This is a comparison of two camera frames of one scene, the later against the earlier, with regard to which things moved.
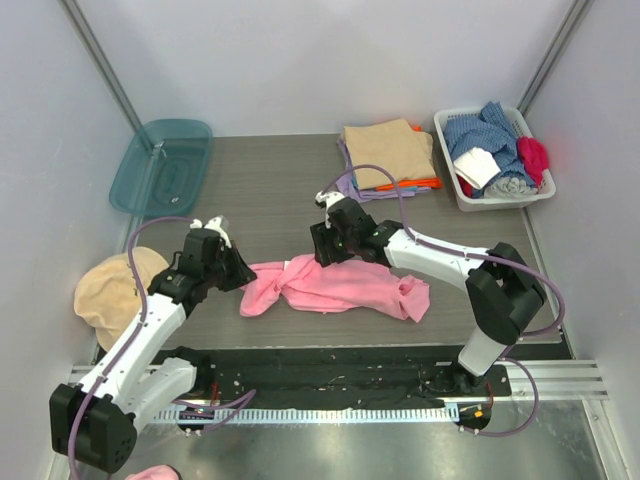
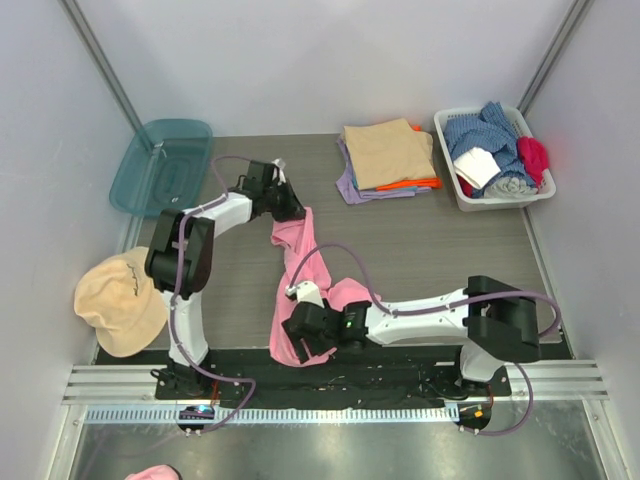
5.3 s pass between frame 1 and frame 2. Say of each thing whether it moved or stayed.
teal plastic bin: stayed
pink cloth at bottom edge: stayed
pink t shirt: moved
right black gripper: moved
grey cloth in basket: stayed
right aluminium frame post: stayed
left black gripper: moved
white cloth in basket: stayed
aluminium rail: stayed
